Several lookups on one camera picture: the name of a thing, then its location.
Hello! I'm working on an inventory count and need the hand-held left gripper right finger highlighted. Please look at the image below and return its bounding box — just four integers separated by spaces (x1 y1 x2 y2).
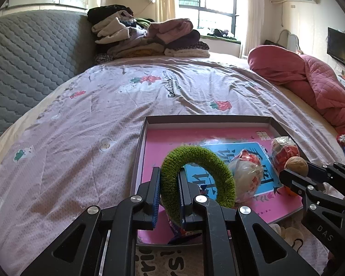
177 172 319 276

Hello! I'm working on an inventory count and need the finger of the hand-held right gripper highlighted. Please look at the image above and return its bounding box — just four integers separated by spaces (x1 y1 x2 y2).
308 162 345 199
279 170 310 198

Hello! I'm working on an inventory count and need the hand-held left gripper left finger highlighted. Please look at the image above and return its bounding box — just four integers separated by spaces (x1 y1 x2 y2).
20 167 161 276

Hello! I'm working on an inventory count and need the brown walnut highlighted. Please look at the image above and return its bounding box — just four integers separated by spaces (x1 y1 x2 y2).
285 156 309 176

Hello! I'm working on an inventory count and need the small red white toy egg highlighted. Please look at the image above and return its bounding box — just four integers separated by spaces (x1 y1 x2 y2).
270 136 300 176

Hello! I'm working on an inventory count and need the green fuzzy ring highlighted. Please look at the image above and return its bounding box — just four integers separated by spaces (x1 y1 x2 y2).
160 146 236 226

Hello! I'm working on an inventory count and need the large red white toy egg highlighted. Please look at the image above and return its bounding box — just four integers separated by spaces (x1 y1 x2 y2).
228 149 263 203

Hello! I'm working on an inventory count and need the grey cardboard box tray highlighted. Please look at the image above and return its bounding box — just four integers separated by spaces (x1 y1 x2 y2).
131 115 308 246

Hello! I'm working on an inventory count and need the blue snack packet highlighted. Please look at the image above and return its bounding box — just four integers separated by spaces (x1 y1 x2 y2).
167 218 203 245

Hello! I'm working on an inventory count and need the cream plush toy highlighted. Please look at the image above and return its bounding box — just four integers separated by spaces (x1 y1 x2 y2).
272 224 305 254

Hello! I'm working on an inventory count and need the pink quilt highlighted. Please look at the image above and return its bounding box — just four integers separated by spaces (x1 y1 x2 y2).
247 45 345 138

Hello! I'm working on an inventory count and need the black flat television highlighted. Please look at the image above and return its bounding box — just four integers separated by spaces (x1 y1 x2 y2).
327 27 345 72

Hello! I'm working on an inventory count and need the white ornate chair back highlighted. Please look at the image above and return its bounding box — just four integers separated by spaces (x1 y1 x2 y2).
277 29 301 54

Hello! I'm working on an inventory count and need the dark cloth heap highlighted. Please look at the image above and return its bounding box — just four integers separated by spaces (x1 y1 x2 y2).
207 29 238 39

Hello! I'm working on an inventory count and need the pile of folded clothes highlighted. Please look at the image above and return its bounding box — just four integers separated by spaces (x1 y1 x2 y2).
87 4 211 64

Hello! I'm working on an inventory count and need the grey quilted headboard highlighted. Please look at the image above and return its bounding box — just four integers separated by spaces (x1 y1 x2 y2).
0 10 100 150

